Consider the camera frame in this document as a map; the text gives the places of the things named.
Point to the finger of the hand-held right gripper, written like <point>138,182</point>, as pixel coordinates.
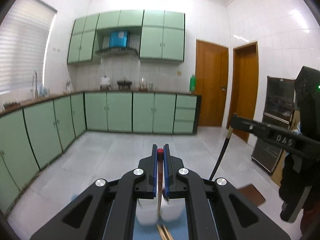
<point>265,130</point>

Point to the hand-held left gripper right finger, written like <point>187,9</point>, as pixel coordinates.
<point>166,175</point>

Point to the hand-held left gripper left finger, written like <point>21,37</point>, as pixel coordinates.
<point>155,172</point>

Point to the white plastic cup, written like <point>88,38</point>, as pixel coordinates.
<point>173,211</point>
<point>146,212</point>

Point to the black chopstick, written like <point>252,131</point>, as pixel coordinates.
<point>220,155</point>

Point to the black oven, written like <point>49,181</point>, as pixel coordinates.
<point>273,120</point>

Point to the wooden door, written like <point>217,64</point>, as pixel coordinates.
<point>211,85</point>
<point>246,90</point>

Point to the blue table mat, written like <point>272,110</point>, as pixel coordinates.
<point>180,230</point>

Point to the green base cabinets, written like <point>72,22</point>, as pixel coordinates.
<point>117,112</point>

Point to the green bottle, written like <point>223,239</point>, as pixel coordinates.
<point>193,84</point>

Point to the glass jars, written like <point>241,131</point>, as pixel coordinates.
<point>146,85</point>

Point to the black pot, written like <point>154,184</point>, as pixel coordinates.
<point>123,83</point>

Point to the white countertop appliance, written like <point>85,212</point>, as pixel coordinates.
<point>105,82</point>

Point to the range hood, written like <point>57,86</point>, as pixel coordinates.
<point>116,52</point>

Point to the metal faucet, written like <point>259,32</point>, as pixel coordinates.
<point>34,82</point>

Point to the white window blind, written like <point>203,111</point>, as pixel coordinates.
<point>25,47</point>

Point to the wide green wall cabinet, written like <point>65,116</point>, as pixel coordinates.
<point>162,35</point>

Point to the wall outlets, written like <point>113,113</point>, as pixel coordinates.
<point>56,50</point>

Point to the green wall cabinet over hood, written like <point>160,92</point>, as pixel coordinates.
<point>120,18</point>

